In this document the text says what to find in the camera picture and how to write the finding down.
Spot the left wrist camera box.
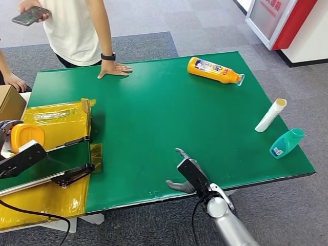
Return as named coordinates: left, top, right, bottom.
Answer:
left=0, top=139, right=48, bottom=180

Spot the person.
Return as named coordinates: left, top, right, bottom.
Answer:
left=0, top=47, right=32, bottom=94
left=18, top=0, right=133, bottom=80

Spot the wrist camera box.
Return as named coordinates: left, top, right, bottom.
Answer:
left=0, top=139, right=48, bottom=180
left=176, top=157, right=210, bottom=198

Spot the green conveyor belt black frame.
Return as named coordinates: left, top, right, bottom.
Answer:
left=0, top=136, right=96, bottom=198

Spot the person's hand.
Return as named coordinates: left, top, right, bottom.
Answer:
left=4, top=72, right=28, bottom=93

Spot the brown cardboard box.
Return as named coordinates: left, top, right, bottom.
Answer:
left=0, top=85, right=27, bottom=122

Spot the white-framed grey sign board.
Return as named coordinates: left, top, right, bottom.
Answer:
left=245, top=0, right=299, bottom=52

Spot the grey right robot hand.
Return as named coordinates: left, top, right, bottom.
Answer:
left=165, top=148, right=210, bottom=195

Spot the person's right hand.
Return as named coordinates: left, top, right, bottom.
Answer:
left=18, top=0, right=51, bottom=22

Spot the green table mat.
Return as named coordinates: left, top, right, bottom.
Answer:
left=26, top=51, right=317, bottom=215

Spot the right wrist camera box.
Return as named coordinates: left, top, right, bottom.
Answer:
left=176, top=157, right=210, bottom=198

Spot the teal plastic bottle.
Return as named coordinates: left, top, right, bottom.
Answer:
left=269, top=128, right=305, bottom=160

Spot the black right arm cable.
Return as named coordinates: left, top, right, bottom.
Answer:
left=191, top=198, right=204, bottom=246

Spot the red and white counter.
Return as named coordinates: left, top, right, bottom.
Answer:
left=271, top=0, right=328, bottom=69

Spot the plain orange detergent bottle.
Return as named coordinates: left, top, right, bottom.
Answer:
left=9, top=124, right=46, bottom=154

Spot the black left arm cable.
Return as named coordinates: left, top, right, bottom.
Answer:
left=0, top=198, right=71, bottom=246

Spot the orange bottle with blue label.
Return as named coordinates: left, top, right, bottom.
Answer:
left=187, top=56, right=245, bottom=87

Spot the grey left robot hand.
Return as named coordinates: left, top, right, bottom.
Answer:
left=0, top=119, right=24, bottom=154

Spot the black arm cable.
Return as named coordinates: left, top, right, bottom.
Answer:
left=0, top=198, right=71, bottom=246
left=191, top=198, right=204, bottom=246

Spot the dark smartphone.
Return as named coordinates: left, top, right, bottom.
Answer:
left=11, top=6, right=53, bottom=28

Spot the white tube bottle yellow cap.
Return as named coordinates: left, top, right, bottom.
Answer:
left=255, top=98, right=288, bottom=133

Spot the person's left hand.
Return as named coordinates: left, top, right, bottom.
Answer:
left=97, top=60, right=133, bottom=80

